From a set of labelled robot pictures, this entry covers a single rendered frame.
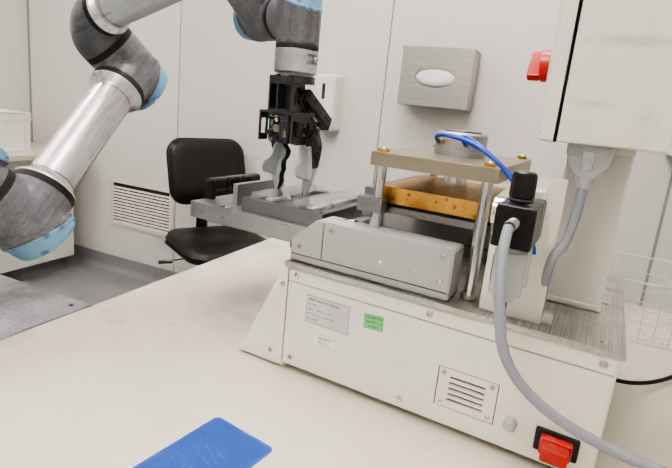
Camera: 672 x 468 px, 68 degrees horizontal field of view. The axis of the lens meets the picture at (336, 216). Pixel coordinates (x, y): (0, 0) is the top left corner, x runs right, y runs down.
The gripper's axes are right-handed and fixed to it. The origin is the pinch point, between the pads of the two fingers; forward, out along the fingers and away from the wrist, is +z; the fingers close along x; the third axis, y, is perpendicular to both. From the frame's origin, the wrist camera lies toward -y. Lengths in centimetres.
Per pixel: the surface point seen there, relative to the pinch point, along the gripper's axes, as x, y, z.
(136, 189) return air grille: -195, -127, 48
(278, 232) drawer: 5.0, 11.1, 5.9
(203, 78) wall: -149, -132, -21
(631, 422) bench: 61, -3, 26
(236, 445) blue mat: 17.8, 35.8, 25.6
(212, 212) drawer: -9.7, 11.0, 5.3
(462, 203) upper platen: 34.5, 10.3, -4.4
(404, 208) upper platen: 26.1, 10.0, -2.1
